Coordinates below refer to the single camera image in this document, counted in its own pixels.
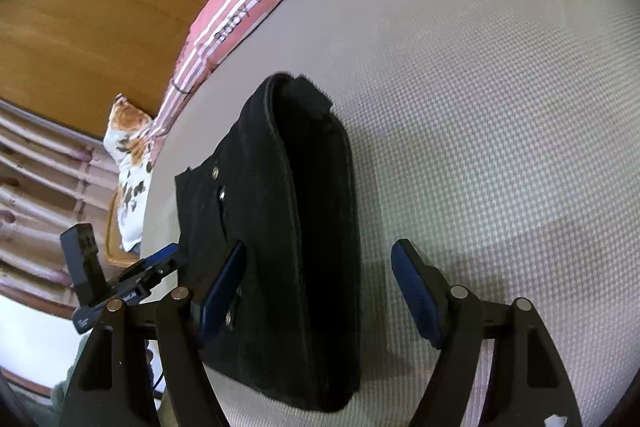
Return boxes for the black pants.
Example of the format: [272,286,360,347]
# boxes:
[175,72,360,413]

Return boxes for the wicker basket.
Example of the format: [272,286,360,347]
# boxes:
[104,192,139,269]

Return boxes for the beige pleated curtain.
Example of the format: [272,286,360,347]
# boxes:
[1,101,121,319]

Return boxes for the floral pillow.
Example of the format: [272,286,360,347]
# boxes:
[102,94,153,253]

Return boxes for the white woven mattress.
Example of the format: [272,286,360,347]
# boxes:
[142,0,639,426]

